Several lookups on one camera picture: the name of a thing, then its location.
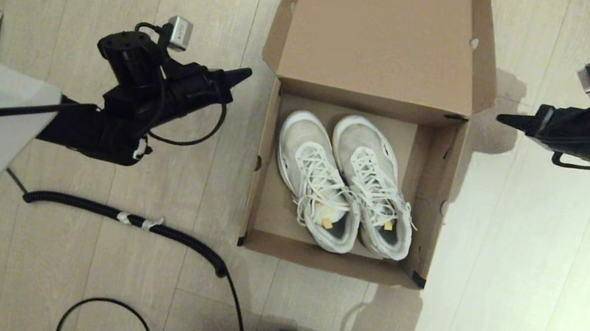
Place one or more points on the white lace-up sneaker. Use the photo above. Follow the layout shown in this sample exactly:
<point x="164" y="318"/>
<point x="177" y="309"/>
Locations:
<point x="306" y="137"/>
<point x="360" y="140"/>

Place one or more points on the white tape wrap with tail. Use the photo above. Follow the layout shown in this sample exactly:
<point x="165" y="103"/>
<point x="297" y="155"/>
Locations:
<point x="150" y="224"/>

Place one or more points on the flat white tape wrap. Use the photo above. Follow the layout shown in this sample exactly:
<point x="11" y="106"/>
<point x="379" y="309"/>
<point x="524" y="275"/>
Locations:
<point x="123" y="218"/>

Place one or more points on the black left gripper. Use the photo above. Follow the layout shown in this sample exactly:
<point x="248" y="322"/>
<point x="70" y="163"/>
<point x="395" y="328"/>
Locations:
<point x="199" y="88"/>

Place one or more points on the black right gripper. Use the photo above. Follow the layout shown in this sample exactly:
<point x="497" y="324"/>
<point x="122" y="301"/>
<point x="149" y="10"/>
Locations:
<point x="574" y="133"/>

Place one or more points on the brown cardboard shoe box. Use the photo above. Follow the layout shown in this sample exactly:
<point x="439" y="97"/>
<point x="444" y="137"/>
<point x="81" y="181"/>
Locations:
<point x="379" y="35"/>

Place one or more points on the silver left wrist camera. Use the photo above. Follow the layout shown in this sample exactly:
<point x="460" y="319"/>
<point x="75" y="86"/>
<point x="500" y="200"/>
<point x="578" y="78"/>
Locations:
<point x="179" y="33"/>

